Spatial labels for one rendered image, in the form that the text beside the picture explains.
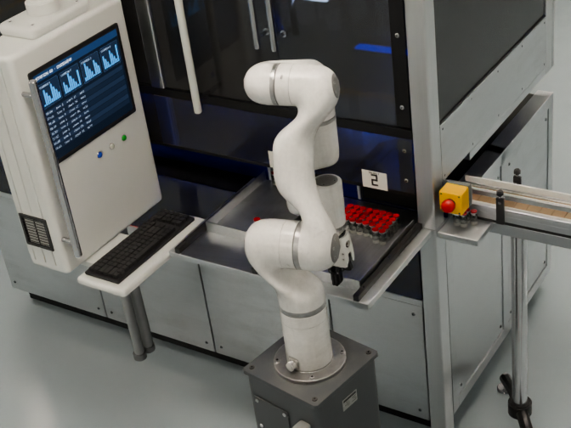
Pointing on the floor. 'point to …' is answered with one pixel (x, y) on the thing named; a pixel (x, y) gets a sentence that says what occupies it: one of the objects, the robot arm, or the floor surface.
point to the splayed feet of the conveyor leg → (514, 404)
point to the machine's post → (430, 204)
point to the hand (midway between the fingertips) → (336, 277)
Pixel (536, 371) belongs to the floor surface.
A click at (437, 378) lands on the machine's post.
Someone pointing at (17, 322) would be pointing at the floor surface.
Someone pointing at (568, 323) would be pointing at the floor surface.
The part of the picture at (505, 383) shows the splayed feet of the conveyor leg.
